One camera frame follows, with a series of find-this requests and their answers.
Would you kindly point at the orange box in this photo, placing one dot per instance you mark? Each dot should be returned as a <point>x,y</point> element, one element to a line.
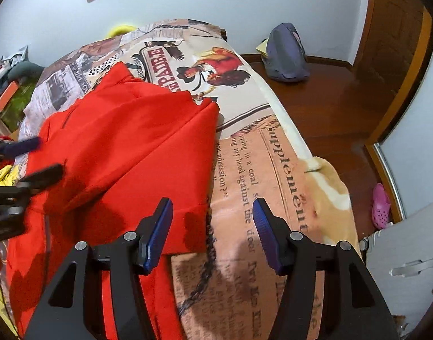
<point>6,96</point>

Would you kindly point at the dark grey cushion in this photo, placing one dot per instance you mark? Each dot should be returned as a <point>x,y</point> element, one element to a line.
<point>25,69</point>

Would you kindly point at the printed blanket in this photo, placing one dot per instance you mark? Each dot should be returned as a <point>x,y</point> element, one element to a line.
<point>245,88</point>

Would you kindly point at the yellow printed cloth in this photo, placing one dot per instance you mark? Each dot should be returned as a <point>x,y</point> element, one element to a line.
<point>2,177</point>

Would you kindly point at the white wardrobe door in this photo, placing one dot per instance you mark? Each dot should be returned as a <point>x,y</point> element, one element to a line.
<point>415,131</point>

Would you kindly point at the grey purple backpack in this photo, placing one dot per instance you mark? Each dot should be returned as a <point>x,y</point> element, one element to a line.
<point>285,56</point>

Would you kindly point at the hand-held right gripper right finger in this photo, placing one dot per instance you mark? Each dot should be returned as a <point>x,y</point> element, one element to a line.
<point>264,230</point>

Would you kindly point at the green box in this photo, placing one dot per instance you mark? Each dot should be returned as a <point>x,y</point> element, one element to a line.
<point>20,108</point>

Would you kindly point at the pink clog shoe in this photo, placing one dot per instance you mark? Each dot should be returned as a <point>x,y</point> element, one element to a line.
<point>381,205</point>

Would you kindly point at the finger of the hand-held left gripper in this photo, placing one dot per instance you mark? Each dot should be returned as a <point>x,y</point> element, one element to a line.
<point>43,175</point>
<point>21,147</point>

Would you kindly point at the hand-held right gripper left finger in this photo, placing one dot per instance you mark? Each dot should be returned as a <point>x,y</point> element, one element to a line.
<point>156,237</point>

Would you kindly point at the wooden door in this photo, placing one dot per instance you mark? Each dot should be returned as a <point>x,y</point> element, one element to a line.
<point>390,42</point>

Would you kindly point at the white drawer cabinet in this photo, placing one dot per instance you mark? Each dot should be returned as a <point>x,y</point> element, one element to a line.
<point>404,241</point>

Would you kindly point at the red garment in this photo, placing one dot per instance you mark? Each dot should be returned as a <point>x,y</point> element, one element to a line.
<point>131,148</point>

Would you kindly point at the pile of clutter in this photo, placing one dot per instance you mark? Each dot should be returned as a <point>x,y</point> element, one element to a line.
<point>5,65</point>

